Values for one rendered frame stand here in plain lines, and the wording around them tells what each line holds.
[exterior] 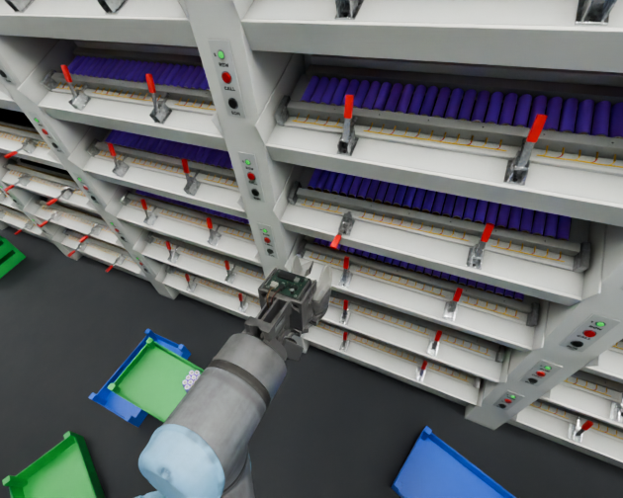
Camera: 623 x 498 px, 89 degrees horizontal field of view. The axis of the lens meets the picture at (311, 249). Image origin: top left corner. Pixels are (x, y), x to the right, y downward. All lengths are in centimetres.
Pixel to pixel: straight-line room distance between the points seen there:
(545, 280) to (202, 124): 74
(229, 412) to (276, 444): 89
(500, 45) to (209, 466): 55
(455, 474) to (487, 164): 98
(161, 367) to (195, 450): 104
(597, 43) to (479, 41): 11
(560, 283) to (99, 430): 147
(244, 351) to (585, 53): 50
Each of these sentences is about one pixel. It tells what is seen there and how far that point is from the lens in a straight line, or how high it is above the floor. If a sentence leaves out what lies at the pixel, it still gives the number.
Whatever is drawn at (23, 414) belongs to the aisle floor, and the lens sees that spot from 174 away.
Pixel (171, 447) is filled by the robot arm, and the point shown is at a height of 89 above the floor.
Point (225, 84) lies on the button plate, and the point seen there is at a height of 103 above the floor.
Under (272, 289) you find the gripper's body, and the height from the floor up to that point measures 86.
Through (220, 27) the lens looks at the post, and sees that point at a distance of 60.
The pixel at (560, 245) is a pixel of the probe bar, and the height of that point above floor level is 78.
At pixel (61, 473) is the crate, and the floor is 0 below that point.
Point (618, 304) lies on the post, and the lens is 74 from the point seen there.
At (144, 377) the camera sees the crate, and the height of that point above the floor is 9.
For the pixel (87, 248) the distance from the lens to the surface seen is 194.
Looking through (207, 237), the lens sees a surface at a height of 54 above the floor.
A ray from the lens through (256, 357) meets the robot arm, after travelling 40.
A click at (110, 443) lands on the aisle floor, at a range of 148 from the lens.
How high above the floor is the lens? 123
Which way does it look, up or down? 47 degrees down
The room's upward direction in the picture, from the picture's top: 6 degrees counter-clockwise
